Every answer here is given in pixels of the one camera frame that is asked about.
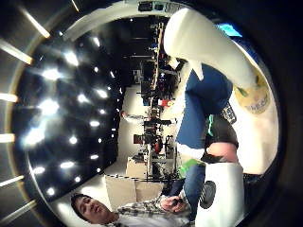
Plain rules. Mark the the person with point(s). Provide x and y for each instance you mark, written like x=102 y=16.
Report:
x=139 y=214

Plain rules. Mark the red and white box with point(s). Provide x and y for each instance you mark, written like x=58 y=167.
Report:
x=164 y=103

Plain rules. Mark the row of desks with equipment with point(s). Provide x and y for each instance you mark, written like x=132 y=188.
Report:
x=156 y=104

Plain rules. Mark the group of ceiling lights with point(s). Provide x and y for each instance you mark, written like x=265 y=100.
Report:
x=72 y=104

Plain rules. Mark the blue lit screen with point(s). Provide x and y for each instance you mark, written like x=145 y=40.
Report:
x=229 y=30

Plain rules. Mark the black white patterned marker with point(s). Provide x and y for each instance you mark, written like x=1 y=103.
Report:
x=228 y=113

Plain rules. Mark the small black device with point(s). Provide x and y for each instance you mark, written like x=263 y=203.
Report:
x=176 y=200

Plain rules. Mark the beige partition panel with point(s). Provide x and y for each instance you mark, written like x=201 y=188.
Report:
x=126 y=190

